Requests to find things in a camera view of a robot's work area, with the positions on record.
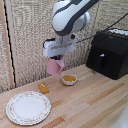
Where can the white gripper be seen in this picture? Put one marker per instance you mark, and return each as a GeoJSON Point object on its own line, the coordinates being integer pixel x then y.
{"type": "Point", "coordinates": [59, 47]}

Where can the pink mug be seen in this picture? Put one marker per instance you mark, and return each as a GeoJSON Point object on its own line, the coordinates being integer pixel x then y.
{"type": "Point", "coordinates": [55, 67]}

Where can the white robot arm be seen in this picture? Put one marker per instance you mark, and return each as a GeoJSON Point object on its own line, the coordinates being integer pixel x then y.
{"type": "Point", "coordinates": [71, 16]}

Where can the yellow food in bowl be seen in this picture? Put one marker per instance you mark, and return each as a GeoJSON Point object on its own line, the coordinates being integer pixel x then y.
{"type": "Point", "coordinates": [69, 78]}

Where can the small white bowl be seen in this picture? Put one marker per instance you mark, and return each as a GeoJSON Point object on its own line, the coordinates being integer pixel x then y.
{"type": "Point", "coordinates": [69, 82]}

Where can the orange-yellow food block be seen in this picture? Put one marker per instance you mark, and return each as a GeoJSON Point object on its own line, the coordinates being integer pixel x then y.
{"type": "Point", "coordinates": [43, 88]}

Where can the black box machine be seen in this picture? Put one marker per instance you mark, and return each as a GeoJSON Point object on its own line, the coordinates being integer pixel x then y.
{"type": "Point", "coordinates": [108, 53]}

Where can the white floral rimmed plate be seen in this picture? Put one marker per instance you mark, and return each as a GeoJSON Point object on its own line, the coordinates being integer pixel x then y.
{"type": "Point", "coordinates": [28, 107]}

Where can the white object on black box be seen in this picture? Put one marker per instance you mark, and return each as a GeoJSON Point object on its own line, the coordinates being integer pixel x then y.
{"type": "Point", "coordinates": [119, 32]}

